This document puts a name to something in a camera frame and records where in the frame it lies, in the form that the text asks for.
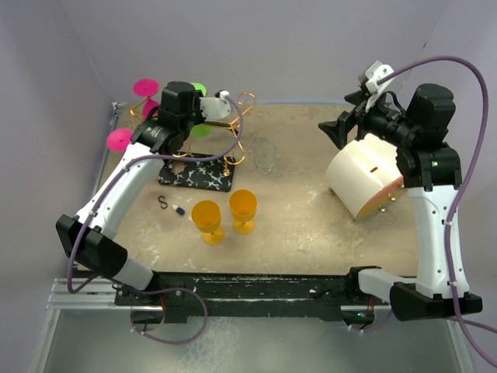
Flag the black base frame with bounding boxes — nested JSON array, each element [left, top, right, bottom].
[[114, 272, 384, 324]]

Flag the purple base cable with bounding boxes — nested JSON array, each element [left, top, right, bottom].
[[130, 286, 212, 345]]

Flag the small blue dropper bottle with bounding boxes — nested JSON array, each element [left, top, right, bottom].
[[172, 205, 185, 216]]

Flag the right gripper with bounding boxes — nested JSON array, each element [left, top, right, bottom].
[[320, 87, 419, 148]]

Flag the pink wine glass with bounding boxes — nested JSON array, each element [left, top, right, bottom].
[[130, 78, 160, 118], [106, 128, 134, 152]]

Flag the gold wine glass rack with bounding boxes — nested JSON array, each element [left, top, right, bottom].
[[130, 92, 257, 194]]

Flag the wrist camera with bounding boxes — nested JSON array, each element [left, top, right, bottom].
[[214, 90, 230, 99], [359, 61, 394, 112]]

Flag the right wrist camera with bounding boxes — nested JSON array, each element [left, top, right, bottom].
[[359, 61, 394, 112]]

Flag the black S carabiner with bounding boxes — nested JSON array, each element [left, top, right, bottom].
[[158, 195, 169, 210]]

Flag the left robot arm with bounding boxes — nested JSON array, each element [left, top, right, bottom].
[[56, 81, 240, 305]]

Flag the pink wine glass front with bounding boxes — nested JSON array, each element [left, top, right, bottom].
[[106, 128, 134, 152]]

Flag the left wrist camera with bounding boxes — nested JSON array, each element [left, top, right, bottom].
[[214, 90, 230, 99]]

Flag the orange wine glass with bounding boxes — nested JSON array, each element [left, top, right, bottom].
[[229, 190, 257, 235], [191, 200, 224, 246]]

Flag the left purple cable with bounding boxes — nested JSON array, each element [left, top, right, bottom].
[[66, 95, 245, 295]]

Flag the white cylindrical box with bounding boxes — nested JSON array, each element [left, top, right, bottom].
[[325, 134, 404, 220]]

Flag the green wine glass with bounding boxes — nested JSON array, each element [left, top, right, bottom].
[[190, 82, 212, 138]]

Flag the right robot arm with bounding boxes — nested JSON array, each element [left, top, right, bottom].
[[319, 83, 483, 321]]

